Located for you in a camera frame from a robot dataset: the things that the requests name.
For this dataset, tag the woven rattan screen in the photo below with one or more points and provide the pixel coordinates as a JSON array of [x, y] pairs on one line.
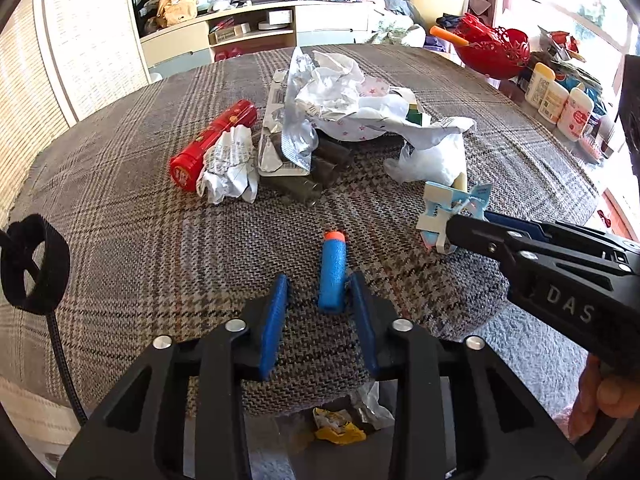
[[75, 60]]

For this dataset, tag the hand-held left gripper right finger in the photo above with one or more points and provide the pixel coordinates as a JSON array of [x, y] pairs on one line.
[[362, 325]]

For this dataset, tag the crumpled white paper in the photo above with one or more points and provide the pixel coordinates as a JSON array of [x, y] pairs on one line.
[[330, 82]]

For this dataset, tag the orange foam stick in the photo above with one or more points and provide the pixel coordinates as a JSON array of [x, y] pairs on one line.
[[447, 35]]

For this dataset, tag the white printed plastic wrapper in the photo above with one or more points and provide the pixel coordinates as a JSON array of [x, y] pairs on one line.
[[435, 127]]

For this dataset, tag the crumpled printed paper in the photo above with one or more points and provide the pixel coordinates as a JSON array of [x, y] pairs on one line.
[[227, 170]]

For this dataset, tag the white bottle pink label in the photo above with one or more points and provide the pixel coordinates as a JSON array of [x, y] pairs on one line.
[[575, 115]]

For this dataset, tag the grey shaggy rug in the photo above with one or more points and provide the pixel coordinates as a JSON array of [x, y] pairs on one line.
[[525, 355]]

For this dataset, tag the clear plastic scoop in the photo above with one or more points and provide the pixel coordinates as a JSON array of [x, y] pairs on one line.
[[360, 112]]

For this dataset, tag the red plastic basket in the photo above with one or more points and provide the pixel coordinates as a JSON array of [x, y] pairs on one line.
[[495, 47]]

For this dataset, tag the cream television cabinet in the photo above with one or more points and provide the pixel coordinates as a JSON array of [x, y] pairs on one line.
[[320, 20]]

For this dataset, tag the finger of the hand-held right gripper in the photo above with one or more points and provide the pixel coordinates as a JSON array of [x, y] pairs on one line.
[[515, 227], [475, 237]]

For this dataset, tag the blue foam dart orange tip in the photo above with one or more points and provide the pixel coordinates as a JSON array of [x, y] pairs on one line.
[[331, 275]]

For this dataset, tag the tan plush toy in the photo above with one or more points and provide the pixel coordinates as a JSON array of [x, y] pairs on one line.
[[175, 5]]

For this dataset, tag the plaid woven blanket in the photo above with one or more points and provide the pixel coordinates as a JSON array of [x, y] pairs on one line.
[[150, 260]]

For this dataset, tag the small green box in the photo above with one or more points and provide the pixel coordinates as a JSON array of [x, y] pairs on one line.
[[417, 115]]

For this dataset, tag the clear plastic wrapper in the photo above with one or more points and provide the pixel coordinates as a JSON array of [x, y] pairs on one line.
[[372, 407]]

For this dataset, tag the white light-blue plastic packaging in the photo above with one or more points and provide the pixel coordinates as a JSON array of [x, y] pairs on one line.
[[440, 205]]

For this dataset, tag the person's right hand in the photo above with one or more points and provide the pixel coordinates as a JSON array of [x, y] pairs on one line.
[[607, 395]]

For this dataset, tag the yellow wrapper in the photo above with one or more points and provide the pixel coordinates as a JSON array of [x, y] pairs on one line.
[[340, 432]]

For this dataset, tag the dark brown plastic tray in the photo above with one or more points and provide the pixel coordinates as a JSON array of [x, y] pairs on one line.
[[330, 157]]

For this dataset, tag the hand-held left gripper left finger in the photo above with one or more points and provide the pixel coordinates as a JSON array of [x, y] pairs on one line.
[[274, 325]]

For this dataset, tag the red candy tube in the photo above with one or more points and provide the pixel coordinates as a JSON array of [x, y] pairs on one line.
[[210, 142]]

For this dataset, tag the white plastic bag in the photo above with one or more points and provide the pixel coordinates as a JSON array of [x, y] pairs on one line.
[[435, 162]]

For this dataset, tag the white box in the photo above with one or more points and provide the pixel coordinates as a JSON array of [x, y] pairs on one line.
[[274, 18]]

